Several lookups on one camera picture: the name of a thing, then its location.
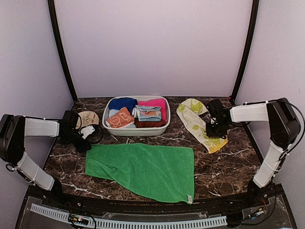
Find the orange cartoon rolled towel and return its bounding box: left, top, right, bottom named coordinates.
left=105, top=107, right=135, bottom=128

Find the white slotted cable duct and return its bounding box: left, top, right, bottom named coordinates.
left=30, top=204, right=227, bottom=229

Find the dark red rolled towel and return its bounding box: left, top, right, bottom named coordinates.
left=134, top=119, right=166, bottom=128

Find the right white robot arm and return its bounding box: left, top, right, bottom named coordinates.
left=206, top=97, right=305, bottom=188

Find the black frame post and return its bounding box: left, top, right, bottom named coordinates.
left=230, top=0, right=260, bottom=104
left=47, top=0, right=78, bottom=103

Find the light blue striped towel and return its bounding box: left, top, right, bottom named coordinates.
left=132, top=105, right=162, bottom=122

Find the small circuit board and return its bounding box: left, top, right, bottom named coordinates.
left=68, top=214, right=89, bottom=226

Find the green microfiber towel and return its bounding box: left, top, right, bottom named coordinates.
left=85, top=143, right=194, bottom=204

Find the left black frame post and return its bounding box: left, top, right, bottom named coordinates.
left=47, top=0, right=78, bottom=103

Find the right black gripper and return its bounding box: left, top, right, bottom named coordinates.
left=205, top=120, right=228, bottom=137

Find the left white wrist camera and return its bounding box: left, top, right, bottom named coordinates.
left=79, top=125, right=95, bottom=139

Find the pink rolled towel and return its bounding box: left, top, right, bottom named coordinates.
left=138, top=98, right=166, bottom=121

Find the blue rolled towel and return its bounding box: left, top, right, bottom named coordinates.
left=108, top=97, right=138, bottom=113

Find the white plastic basin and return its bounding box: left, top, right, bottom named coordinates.
left=102, top=95, right=171, bottom=136

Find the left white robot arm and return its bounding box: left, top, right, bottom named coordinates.
left=0, top=110, right=95, bottom=208

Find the light blue towel underneath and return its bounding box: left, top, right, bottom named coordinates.
left=108, top=109, right=120, bottom=118

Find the right black frame post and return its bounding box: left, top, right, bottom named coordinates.
left=230, top=0, right=260, bottom=104

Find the cream yellow-green patterned towel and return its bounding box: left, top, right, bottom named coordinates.
left=176, top=98, right=228, bottom=154

